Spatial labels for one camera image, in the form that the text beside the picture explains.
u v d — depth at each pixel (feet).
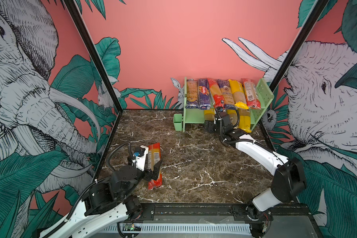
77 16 2.35
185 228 2.30
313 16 2.36
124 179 1.43
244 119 3.13
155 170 1.86
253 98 2.79
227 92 2.93
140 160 1.74
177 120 3.58
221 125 2.08
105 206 1.42
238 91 2.99
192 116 3.33
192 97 2.81
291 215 2.45
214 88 2.98
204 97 2.75
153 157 2.97
